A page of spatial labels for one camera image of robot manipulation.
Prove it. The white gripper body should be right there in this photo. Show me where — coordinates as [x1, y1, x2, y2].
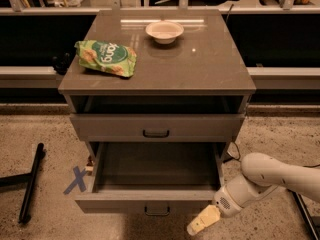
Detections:
[213, 174, 277, 217]

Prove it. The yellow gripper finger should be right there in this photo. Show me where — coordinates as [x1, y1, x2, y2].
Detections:
[187, 205, 220, 236]

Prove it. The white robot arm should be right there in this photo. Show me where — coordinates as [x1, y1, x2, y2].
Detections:
[187, 153, 320, 236]

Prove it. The open lower grey drawer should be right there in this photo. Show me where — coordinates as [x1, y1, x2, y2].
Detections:
[76, 142, 223, 216]

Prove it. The grey drawer cabinet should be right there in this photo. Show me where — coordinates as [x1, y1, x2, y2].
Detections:
[59, 10, 255, 155]

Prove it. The upper grey drawer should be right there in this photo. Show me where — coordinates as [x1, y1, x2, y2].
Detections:
[71, 114, 244, 142]

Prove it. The black stand leg right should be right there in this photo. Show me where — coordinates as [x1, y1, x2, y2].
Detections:
[292, 192, 320, 240]

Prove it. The black stand leg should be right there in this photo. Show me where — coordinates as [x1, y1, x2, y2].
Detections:
[292, 192, 320, 240]
[0, 143, 46, 224]

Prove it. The blue tape cross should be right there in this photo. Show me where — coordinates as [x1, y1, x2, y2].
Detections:
[63, 166, 86, 195]

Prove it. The green snack bag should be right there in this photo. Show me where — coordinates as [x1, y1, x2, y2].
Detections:
[75, 40, 137, 78]

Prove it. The white bowl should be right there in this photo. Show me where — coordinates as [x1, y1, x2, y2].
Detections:
[145, 21, 184, 44]

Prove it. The black stand leg left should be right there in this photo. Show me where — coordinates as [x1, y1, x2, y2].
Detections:
[0, 143, 46, 224]

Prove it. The black clamp object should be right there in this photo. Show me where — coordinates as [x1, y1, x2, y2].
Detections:
[52, 53, 70, 75]

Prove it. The black floor cable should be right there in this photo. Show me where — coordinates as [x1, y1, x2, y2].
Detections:
[223, 141, 320, 169]

